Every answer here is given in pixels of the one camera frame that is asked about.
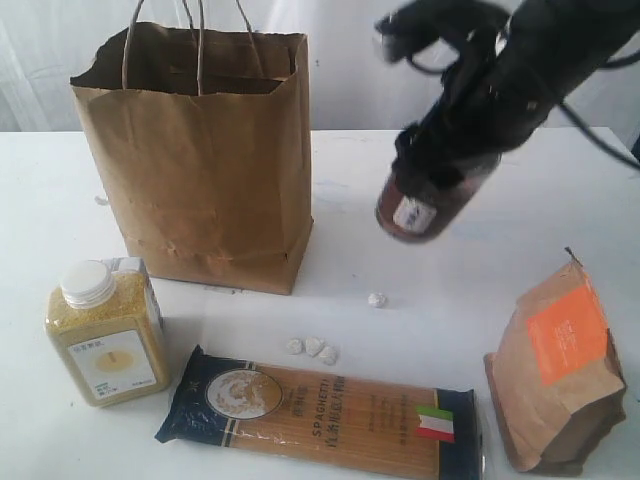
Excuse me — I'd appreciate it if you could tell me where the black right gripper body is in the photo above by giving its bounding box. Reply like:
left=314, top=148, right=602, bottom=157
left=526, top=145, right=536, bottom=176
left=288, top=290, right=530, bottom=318
left=392, top=1, right=639, bottom=195

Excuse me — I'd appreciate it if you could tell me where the dark barley tea can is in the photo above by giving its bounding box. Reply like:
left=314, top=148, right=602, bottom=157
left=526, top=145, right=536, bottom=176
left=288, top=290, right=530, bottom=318
left=375, top=154, right=501, bottom=243

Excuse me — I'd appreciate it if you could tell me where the brown paper shopping bag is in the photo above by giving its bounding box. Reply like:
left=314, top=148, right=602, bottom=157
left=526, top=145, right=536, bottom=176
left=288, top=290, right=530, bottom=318
left=70, top=18, right=313, bottom=295

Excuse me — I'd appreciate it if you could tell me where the white crumpled pebble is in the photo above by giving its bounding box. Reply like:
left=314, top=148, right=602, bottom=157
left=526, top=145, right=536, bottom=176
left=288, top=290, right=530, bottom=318
left=286, top=338, right=305, bottom=355
left=367, top=292, right=387, bottom=309
left=318, top=345, right=339, bottom=365
left=304, top=336, right=325, bottom=357

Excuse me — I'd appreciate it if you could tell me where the kraft pouch with orange label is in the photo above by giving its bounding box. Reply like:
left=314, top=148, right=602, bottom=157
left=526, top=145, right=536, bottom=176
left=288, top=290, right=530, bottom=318
left=484, top=256, right=627, bottom=476

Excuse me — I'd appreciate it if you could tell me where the spaghetti package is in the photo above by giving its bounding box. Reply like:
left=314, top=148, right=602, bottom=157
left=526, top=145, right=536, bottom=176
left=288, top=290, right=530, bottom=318
left=155, top=347, right=483, bottom=479

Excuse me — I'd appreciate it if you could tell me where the millet bottle with white cap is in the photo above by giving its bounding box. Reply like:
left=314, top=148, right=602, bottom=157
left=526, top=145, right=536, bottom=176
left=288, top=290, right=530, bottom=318
left=45, top=257, right=171, bottom=407

